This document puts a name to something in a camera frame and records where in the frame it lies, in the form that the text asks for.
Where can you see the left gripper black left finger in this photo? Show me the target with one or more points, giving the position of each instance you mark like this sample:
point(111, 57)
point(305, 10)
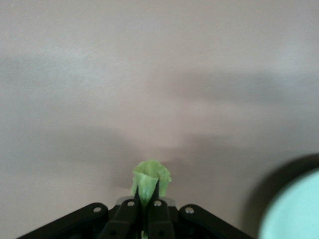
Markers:
point(122, 221)

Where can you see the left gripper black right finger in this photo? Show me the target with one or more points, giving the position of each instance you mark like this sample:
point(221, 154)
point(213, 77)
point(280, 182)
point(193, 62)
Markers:
point(159, 221)

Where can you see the green lettuce leaf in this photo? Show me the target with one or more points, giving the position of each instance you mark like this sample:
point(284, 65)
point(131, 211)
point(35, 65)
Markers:
point(149, 174)

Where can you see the mint green round plate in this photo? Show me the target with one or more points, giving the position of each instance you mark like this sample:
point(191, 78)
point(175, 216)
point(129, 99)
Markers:
point(294, 211)

